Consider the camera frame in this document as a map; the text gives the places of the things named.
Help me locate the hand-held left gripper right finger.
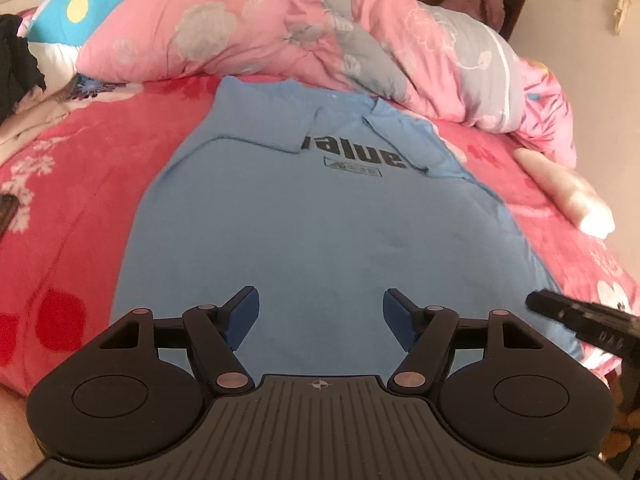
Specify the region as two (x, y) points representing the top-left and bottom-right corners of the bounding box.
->
(382, 288), (543, 396)

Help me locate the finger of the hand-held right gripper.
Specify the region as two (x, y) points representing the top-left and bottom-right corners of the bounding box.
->
(525, 289), (583, 331)

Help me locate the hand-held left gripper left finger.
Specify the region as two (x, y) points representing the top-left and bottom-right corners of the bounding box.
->
(100, 286), (260, 395)

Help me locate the blue printed t-shirt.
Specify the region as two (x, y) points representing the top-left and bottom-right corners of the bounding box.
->
(109, 76), (586, 376)

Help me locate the cream folded towel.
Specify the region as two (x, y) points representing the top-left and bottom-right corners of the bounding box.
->
(515, 147), (616, 236)

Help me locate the red floral blanket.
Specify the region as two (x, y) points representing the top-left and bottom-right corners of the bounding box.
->
(0, 72), (640, 396)

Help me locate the black smartphone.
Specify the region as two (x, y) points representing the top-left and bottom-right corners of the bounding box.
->
(0, 195), (21, 233)

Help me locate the beige cloth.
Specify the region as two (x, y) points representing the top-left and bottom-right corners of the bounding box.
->
(0, 87), (71, 161)

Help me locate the pink floral quilt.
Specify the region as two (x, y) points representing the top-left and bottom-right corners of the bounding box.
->
(75, 0), (577, 167)

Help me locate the white pillow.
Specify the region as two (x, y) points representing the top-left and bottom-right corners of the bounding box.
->
(27, 40), (83, 86)

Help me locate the black garment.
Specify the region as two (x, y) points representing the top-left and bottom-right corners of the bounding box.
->
(0, 14), (47, 121)

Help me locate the blue printed bedding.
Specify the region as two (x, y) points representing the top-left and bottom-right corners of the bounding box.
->
(25, 0), (171, 43)

